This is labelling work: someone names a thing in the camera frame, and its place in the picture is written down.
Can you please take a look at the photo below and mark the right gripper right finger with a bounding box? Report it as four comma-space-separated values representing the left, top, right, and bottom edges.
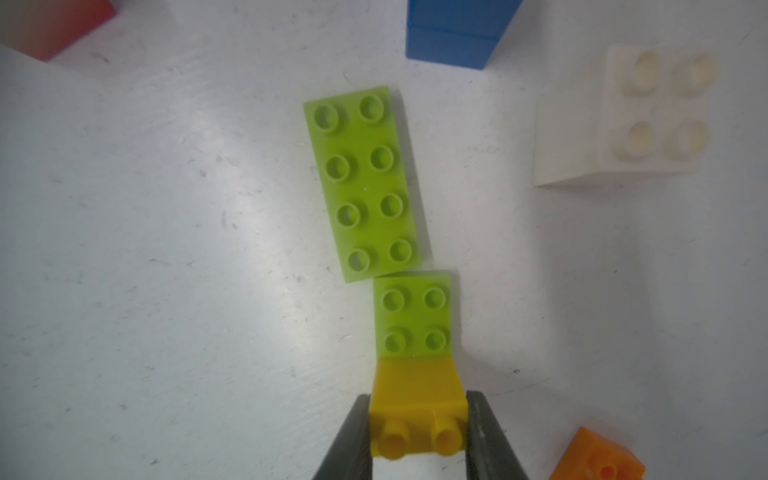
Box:
465, 390, 529, 480

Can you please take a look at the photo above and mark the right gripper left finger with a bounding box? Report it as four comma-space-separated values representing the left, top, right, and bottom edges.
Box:
313, 394, 373, 480

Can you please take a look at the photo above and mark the yellow lego brick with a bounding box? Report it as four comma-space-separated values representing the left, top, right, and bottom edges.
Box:
369, 356, 469, 460

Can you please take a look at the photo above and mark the green lego plate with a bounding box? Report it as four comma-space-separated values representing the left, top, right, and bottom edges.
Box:
373, 271, 452, 359
303, 86, 421, 283

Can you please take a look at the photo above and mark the blue lego brick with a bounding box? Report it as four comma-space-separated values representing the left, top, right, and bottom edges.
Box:
405, 0, 522, 70

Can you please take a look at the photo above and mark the orange lego brick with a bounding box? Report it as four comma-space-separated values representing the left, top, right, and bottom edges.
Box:
550, 427, 646, 480

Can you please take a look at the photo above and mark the white lego brick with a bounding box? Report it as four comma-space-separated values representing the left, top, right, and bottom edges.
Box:
533, 45, 719, 187

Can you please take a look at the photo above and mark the red lego brick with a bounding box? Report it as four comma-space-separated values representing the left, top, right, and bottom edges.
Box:
1, 0, 117, 62

